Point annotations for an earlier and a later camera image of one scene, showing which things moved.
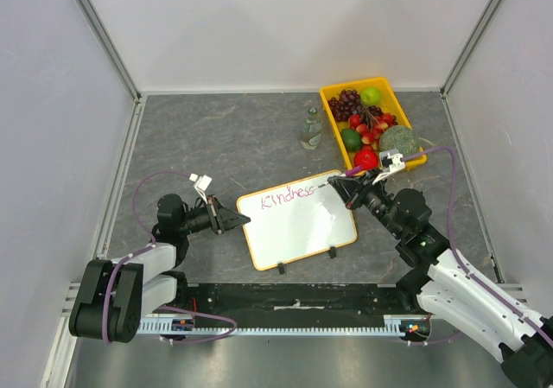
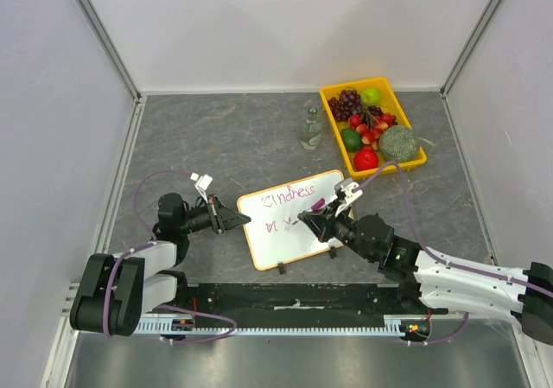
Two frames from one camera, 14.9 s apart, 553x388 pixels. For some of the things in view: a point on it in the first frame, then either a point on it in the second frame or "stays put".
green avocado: x=351 y=138 stays put
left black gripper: x=222 y=218 stays put
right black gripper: x=360 y=192 to x=327 y=225
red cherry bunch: x=371 y=127 stays put
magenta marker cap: x=352 y=171 to x=317 y=205
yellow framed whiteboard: x=296 y=221 stays put
